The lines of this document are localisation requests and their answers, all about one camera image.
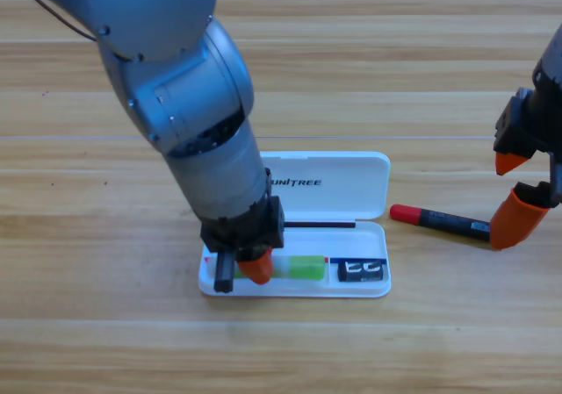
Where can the black eraser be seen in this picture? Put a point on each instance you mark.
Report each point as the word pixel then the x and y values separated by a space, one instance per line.
pixel 351 275

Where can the white Unitree pencil case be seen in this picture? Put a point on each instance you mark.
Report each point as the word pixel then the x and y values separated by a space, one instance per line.
pixel 342 192

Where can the red black marker pen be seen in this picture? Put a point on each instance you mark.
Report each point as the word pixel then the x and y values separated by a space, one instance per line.
pixel 439 220

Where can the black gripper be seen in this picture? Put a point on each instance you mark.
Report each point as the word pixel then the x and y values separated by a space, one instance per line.
pixel 527 126
pixel 246 227

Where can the green white glue stick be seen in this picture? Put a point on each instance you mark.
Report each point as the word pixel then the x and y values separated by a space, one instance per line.
pixel 303 267

